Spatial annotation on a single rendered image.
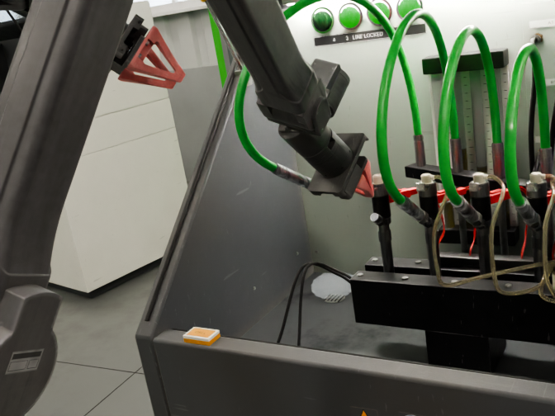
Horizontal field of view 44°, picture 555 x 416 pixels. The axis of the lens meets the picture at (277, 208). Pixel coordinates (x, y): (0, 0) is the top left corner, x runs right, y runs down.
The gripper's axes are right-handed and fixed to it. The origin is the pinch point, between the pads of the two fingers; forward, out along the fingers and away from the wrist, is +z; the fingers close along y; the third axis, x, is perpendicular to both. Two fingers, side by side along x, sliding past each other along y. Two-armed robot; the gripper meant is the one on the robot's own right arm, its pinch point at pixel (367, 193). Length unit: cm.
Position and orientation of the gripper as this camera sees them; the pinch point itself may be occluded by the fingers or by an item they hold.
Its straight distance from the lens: 107.0
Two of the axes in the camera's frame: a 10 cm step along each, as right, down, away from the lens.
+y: 3.9, -8.7, 3.1
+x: -7.0, -0.7, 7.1
